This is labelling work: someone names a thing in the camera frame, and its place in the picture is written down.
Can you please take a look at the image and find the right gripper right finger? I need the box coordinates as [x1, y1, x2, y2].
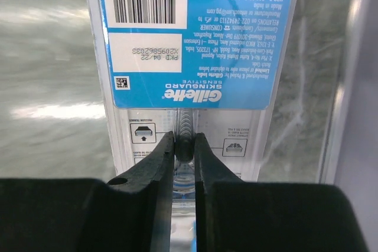
[194, 133, 368, 251]

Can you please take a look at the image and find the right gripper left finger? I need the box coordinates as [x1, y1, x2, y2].
[1, 132, 175, 251]

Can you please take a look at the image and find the blue razor blister pack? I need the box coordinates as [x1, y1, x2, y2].
[87, 0, 296, 251]

